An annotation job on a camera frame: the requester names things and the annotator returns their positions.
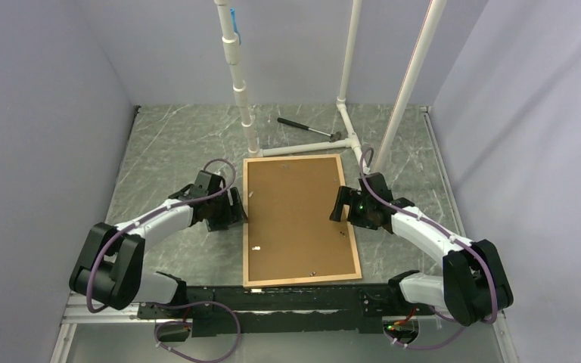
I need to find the black handled hammer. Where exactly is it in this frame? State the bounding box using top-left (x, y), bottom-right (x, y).
top-left (277, 117), bottom-right (343, 143)

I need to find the wooden picture frame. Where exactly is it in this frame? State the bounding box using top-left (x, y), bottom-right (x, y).
top-left (242, 153), bottom-right (364, 289)

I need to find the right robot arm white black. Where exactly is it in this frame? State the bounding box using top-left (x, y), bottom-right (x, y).
top-left (329, 172), bottom-right (514, 327)

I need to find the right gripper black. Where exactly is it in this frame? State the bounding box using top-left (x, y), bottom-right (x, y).
top-left (330, 186), bottom-right (377, 230)

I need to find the blue clip on pipe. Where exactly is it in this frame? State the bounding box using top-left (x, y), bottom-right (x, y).
top-left (230, 8), bottom-right (242, 45)

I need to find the aluminium extrusion rail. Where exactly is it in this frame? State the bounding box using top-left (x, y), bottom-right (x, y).
top-left (49, 283), bottom-right (517, 363)

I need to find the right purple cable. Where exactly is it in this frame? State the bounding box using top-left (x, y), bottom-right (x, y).
top-left (358, 146), bottom-right (500, 352)

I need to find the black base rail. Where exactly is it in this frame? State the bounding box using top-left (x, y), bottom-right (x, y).
top-left (85, 270), bottom-right (437, 339)

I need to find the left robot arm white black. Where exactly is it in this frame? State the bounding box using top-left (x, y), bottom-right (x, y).
top-left (69, 170), bottom-right (247, 318)

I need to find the white PVC pipe stand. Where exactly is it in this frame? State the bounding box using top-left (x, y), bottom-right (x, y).
top-left (214, 0), bottom-right (447, 171)

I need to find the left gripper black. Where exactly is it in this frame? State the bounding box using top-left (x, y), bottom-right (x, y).
top-left (207, 187), bottom-right (249, 232)

